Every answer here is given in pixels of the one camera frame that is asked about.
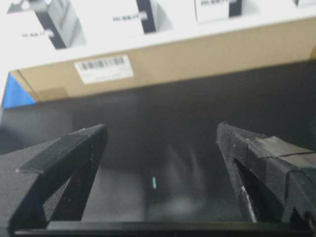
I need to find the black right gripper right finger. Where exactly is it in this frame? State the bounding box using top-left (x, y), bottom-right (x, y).
top-left (216, 122), bottom-right (316, 226)

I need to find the large printed cardboard box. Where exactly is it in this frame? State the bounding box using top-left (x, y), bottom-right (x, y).
top-left (0, 0), bottom-right (316, 102)

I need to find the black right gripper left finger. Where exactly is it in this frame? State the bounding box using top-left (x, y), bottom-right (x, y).
top-left (0, 124), bottom-right (108, 232)

